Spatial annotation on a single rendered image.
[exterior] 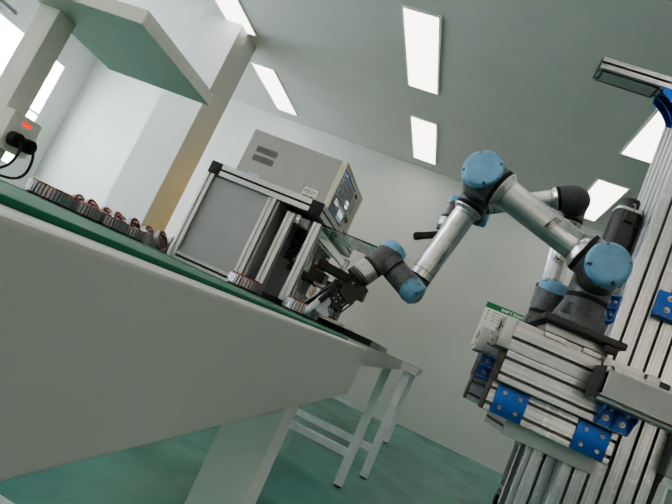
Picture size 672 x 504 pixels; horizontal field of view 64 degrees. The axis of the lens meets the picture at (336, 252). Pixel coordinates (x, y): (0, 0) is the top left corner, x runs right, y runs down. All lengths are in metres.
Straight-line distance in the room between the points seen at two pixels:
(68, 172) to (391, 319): 5.54
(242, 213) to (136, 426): 1.73
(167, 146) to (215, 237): 4.13
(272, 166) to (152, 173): 3.96
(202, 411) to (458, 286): 7.14
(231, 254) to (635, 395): 1.24
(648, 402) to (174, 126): 5.24
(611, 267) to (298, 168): 1.09
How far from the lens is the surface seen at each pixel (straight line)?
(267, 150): 2.07
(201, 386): 0.19
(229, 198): 1.91
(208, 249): 1.89
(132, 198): 5.95
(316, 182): 1.98
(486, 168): 1.61
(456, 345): 7.24
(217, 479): 0.53
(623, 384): 1.56
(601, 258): 1.56
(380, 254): 1.59
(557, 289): 2.18
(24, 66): 1.51
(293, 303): 1.53
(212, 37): 6.38
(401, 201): 7.59
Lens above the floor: 0.75
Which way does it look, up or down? 8 degrees up
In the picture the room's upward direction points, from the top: 24 degrees clockwise
